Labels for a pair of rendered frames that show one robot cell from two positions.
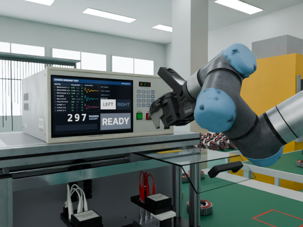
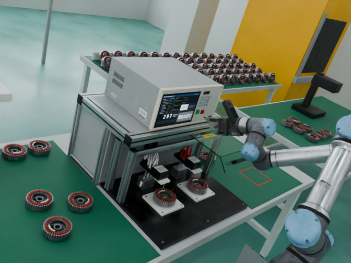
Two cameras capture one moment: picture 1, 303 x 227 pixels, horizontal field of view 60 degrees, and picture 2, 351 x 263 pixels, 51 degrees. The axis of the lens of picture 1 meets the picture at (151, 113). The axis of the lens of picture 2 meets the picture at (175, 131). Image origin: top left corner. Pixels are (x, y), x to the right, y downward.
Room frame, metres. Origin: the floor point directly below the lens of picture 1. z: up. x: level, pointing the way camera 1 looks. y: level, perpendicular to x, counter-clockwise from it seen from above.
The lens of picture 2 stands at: (-0.78, 0.58, 1.87)
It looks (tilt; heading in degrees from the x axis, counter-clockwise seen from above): 26 degrees down; 344
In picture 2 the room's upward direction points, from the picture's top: 18 degrees clockwise
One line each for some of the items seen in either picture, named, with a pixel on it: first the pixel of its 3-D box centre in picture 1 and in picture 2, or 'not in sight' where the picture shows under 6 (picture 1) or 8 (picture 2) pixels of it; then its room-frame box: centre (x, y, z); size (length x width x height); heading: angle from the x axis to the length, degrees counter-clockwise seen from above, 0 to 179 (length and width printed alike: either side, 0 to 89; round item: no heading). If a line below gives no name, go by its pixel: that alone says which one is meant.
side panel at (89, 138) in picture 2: not in sight; (88, 143); (0.84, 0.53, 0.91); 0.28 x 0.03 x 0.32; 36
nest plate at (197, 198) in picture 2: not in sight; (196, 189); (0.78, -0.07, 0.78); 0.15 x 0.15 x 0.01; 36
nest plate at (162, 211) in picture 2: not in sight; (163, 201); (0.64, 0.13, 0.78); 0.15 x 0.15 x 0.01; 36
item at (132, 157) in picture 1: (134, 154); not in sight; (0.90, 0.06, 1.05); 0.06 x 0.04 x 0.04; 126
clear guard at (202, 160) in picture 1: (186, 163); (217, 146); (0.82, -0.11, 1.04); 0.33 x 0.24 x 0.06; 36
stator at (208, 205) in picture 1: (199, 206); (207, 157); (1.15, -0.21, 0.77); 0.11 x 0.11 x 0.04
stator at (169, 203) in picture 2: not in sight; (164, 197); (0.64, 0.13, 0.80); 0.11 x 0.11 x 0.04
